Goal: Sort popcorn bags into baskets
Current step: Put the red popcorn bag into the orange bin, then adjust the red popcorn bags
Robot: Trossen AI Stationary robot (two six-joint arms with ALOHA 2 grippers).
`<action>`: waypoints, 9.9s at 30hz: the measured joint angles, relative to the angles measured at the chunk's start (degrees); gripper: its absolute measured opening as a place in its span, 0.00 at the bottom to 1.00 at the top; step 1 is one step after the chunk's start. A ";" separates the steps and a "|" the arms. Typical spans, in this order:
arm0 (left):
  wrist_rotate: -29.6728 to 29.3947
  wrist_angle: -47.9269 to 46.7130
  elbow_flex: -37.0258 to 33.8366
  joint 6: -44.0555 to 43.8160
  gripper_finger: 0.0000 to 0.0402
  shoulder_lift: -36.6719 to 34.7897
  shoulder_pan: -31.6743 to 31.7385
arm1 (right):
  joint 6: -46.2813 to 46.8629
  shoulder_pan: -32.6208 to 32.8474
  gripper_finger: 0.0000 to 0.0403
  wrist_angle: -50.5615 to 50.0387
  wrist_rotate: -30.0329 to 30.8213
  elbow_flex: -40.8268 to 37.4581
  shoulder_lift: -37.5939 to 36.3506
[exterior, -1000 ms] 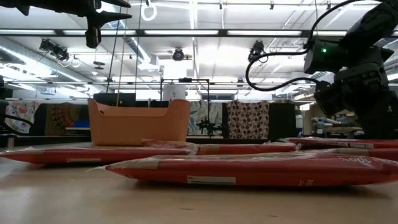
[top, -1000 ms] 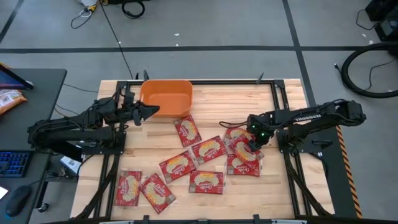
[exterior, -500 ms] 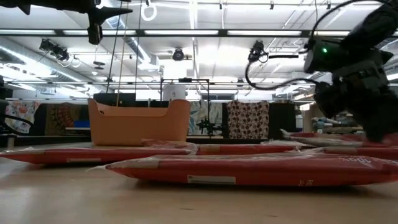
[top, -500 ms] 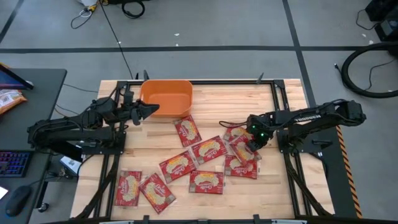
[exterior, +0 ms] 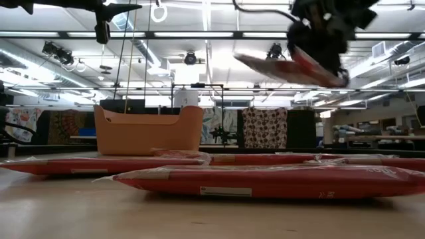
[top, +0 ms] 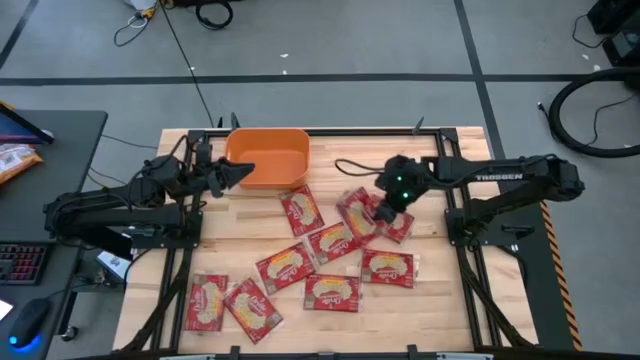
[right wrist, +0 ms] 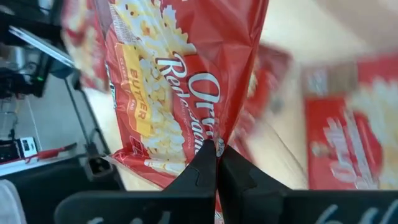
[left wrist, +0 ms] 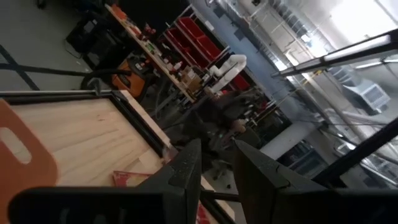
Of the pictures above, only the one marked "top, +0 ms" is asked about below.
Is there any large black hose ring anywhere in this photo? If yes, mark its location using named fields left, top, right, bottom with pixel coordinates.
left=547, top=66, right=640, bottom=160

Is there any coiled black cable loop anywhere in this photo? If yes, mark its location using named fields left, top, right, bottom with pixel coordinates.
left=194, top=0, right=235, bottom=31

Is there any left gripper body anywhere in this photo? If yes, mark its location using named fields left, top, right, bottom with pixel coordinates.
left=197, top=158, right=231, bottom=199

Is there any thin cable white plug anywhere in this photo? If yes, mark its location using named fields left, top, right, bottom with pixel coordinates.
left=113, top=12, right=152, bottom=48

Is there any long black floor cable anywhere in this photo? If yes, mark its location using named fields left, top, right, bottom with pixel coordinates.
left=158, top=0, right=217, bottom=128

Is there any black desk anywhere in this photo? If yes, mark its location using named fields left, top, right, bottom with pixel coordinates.
left=0, top=109, right=109, bottom=360

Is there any black keyboard red backlight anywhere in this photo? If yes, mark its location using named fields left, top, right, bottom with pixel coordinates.
left=0, top=242, right=52, bottom=287

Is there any black equipment case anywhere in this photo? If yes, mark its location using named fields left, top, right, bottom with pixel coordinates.
left=586, top=0, right=640, bottom=68

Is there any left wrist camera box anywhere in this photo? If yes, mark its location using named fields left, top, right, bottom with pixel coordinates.
left=193, top=141, right=215, bottom=169

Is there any orange snack bag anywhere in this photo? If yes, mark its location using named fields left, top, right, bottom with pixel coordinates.
left=0, top=143, right=44, bottom=186

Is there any small white device box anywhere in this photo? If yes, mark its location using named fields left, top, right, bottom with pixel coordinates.
left=96, top=250, right=133, bottom=282

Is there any black mouse blue light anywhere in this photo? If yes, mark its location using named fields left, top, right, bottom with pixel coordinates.
left=7, top=297, right=51, bottom=350

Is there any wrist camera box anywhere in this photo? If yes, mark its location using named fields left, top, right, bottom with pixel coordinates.
left=193, top=141, right=215, bottom=169
left=373, top=199, right=400, bottom=225

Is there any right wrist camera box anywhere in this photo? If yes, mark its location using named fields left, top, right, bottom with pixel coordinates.
left=373, top=199, right=400, bottom=225

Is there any tilted monitor screen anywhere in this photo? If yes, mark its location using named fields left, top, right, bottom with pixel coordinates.
left=0, top=101, right=56, bottom=147

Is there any red popcorn bag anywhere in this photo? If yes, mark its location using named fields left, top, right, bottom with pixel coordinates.
left=367, top=193, right=416, bottom=245
left=278, top=183, right=326, bottom=238
left=183, top=273, right=230, bottom=334
left=334, top=186, right=380, bottom=246
left=254, top=241, right=320, bottom=296
left=222, top=277, right=285, bottom=345
left=305, top=221, right=362, bottom=266
left=302, top=273, right=362, bottom=314
left=359, top=247, right=420, bottom=290

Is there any thin black floor cable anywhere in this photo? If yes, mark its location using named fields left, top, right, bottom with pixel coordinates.
left=536, top=93, right=640, bottom=147

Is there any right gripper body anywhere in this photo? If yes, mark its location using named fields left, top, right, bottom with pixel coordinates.
left=375, top=153, right=432, bottom=212

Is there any orange plastic basket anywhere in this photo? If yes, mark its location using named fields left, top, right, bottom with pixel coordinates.
left=224, top=127, right=312, bottom=190

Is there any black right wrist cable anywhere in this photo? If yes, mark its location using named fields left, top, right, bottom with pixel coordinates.
left=333, top=158, right=389, bottom=178

